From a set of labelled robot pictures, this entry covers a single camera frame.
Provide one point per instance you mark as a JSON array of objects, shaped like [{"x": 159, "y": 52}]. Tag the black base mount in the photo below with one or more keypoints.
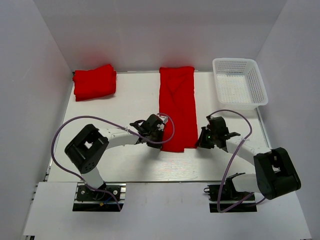
[
  {"x": 228, "y": 199},
  {"x": 86, "y": 200}
]

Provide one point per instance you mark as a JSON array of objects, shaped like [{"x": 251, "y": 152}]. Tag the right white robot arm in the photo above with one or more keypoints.
[{"x": 274, "y": 176}]

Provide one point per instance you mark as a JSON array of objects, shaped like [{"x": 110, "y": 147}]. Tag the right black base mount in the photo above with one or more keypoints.
[{"x": 228, "y": 199}]

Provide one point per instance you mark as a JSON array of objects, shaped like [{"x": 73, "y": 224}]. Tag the white plastic basket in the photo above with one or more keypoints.
[{"x": 239, "y": 84}]

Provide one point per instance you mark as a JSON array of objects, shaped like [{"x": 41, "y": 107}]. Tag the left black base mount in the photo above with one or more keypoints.
[{"x": 86, "y": 200}]

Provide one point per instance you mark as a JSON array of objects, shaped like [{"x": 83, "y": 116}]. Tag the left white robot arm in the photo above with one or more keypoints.
[{"x": 87, "y": 148}]

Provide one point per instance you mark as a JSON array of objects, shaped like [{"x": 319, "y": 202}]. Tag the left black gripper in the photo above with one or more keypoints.
[{"x": 155, "y": 145}]

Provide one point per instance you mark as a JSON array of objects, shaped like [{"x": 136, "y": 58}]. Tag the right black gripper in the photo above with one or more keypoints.
[{"x": 202, "y": 142}]

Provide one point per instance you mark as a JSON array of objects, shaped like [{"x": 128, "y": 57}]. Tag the folded red t shirt stack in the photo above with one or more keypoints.
[{"x": 95, "y": 83}]

